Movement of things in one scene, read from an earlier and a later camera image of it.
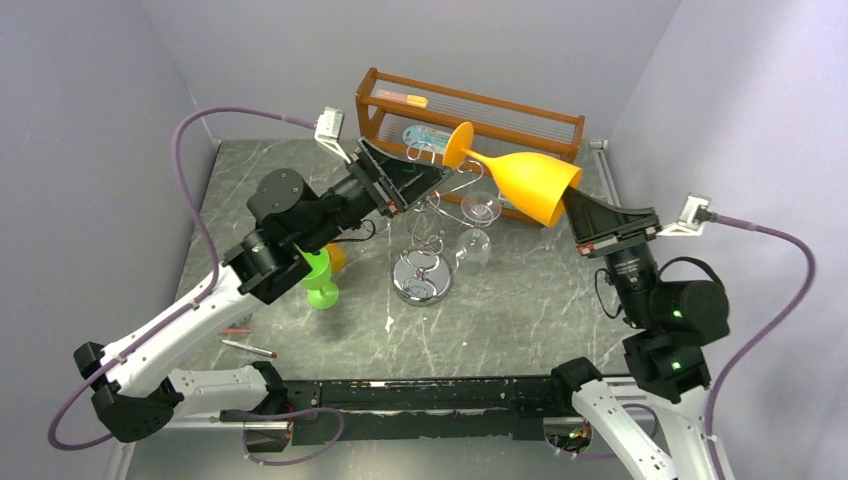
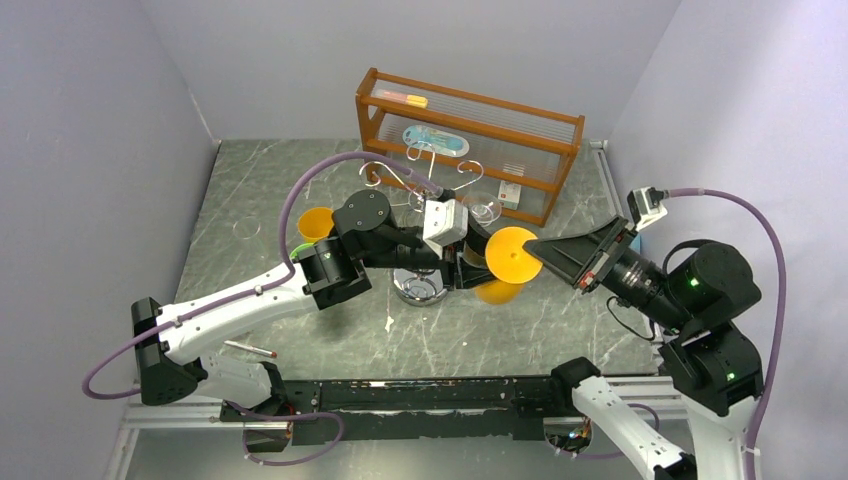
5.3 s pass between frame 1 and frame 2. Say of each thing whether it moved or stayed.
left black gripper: moved
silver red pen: stayed
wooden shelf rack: stayed
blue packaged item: stayed
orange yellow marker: stayed
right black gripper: moved
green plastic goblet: moved
